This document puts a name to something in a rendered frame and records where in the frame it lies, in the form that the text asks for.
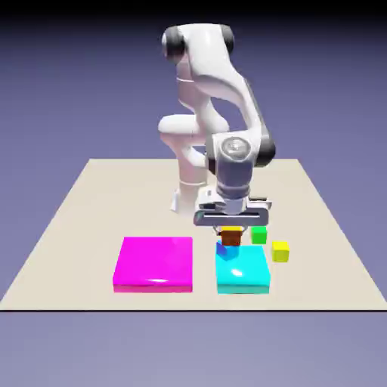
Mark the small yellow cube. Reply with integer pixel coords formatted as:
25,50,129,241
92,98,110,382
271,240,290,263

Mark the large cyan box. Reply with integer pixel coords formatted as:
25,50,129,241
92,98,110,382
215,243,271,296

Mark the small green cube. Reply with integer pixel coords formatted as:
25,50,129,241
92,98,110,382
250,225,268,245

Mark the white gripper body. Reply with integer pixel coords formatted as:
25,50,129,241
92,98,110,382
193,207,270,228

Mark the large magenta box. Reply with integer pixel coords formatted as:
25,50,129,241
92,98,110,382
113,236,194,293

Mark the small orange cube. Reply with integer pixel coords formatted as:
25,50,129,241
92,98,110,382
219,225,243,247

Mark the small blue cube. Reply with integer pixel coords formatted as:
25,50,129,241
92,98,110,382
215,240,240,261

